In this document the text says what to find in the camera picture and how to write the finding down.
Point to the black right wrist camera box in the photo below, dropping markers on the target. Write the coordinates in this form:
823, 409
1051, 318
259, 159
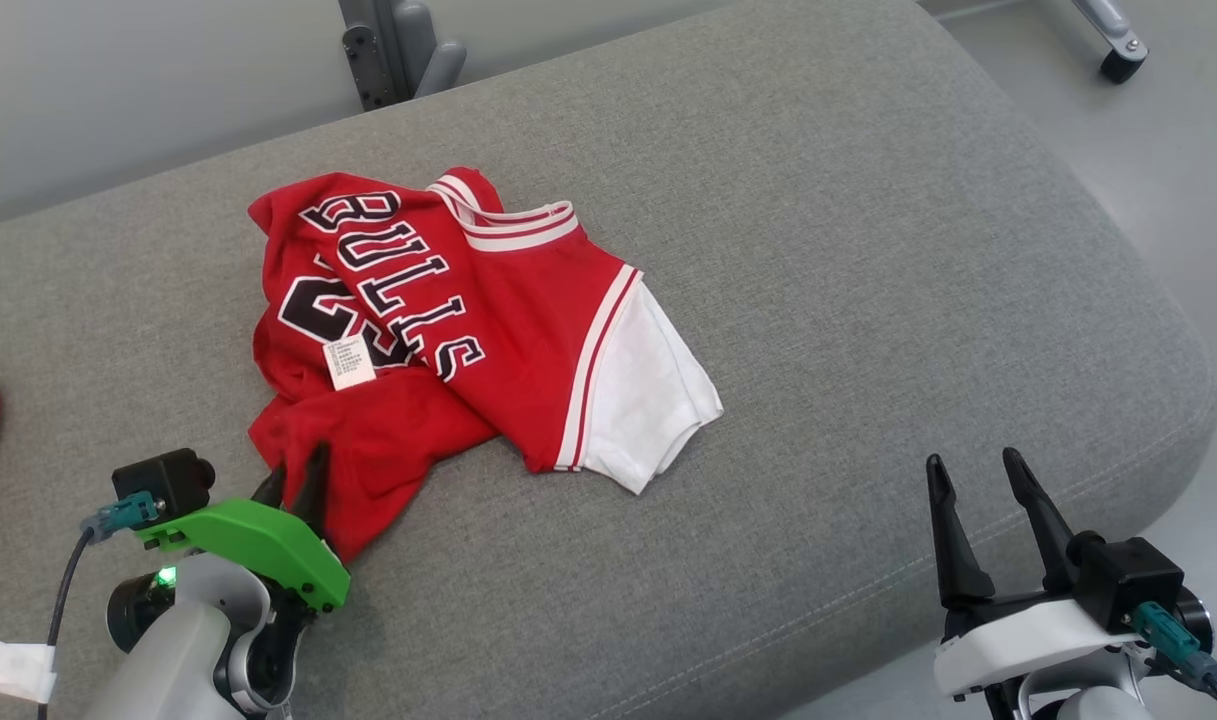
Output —
1128, 585

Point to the white tape tag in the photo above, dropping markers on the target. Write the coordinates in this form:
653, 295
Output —
8, 668

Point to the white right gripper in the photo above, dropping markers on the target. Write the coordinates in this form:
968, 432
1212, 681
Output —
1028, 645

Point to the red Bulls jersey white sleeves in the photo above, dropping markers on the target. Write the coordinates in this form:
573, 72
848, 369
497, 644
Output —
528, 330

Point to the dark grey post bracket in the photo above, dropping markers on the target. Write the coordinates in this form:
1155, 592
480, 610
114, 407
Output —
368, 60

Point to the grey fabric sofa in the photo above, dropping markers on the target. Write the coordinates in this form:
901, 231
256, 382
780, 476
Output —
818, 250

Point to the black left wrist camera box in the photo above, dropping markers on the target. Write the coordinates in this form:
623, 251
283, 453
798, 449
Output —
168, 480

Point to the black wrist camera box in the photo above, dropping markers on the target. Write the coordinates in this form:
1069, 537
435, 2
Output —
168, 480
1128, 585

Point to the rounded grey post foot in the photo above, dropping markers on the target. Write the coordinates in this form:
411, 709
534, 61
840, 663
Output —
423, 50

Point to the grey leg with black caster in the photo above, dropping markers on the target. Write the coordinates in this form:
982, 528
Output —
1118, 45

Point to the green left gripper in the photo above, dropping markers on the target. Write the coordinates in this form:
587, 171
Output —
258, 545

